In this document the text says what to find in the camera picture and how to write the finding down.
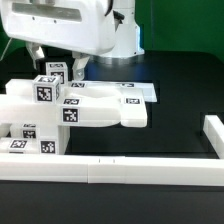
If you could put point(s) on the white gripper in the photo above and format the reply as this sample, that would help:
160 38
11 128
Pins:
85 26

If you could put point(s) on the white chair seat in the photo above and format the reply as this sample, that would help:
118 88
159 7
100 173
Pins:
52 139

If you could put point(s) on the thin white rod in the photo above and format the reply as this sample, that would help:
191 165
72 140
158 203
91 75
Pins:
5 49

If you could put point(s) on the white chair back frame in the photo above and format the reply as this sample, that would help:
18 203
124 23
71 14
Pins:
89 106

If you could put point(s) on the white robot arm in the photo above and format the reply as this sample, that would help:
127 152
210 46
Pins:
127 44

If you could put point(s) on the white U-shaped obstacle fence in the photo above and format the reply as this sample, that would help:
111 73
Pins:
122 170

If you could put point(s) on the white marker sheet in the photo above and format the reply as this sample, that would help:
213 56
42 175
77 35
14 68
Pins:
147 88

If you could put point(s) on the white tagged cube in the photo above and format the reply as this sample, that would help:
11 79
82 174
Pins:
57 69
46 88

